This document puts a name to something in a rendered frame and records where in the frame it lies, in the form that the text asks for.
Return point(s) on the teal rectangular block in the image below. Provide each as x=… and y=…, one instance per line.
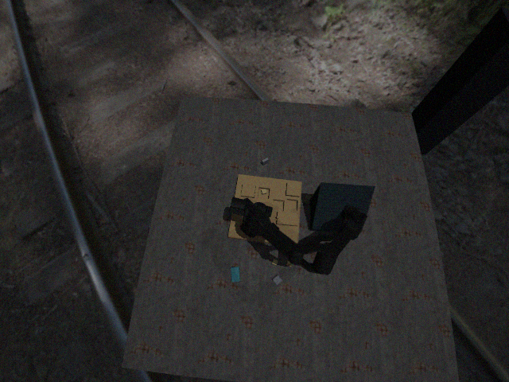
x=235, y=274

